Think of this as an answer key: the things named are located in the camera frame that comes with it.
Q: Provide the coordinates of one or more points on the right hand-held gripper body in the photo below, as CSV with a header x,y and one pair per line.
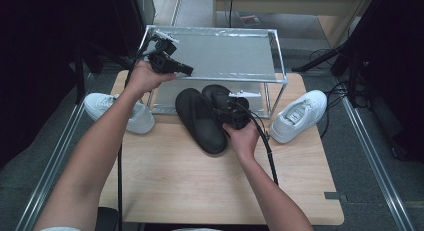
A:
x,y
236,114

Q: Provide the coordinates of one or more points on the metal shoe rack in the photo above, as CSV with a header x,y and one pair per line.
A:
x,y
226,54

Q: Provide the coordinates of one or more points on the wooden cabinet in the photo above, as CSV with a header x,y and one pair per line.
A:
x,y
283,4

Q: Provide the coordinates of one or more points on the person's left hand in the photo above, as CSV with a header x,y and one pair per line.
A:
x,y
143,79

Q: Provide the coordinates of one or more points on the person's right hand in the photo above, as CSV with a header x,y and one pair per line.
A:
x,y
245,141

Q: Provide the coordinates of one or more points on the dark book with red patch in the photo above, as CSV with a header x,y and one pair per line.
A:
x,y
249,20

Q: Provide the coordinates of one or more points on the white sneaker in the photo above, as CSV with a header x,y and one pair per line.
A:
x,y
95,106
310,115

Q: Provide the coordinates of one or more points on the dark curtain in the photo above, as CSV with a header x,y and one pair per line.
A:
x,y
400,57
33,57

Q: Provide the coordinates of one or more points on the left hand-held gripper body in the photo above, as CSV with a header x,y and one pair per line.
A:
x,y
161,61

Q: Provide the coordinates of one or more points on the metal floor rail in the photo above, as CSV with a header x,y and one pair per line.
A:
x,y
52,171
378,171

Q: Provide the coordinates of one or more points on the grey table bracket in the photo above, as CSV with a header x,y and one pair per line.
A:
x,y
333,195

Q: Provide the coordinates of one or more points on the black stand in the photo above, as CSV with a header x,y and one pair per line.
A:
x,y
316,60
79,84

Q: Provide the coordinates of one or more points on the grey cabinet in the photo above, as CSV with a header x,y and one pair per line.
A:
x,y
146,7

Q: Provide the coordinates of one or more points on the black shoe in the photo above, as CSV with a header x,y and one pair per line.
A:
x,y
200,124
210,91

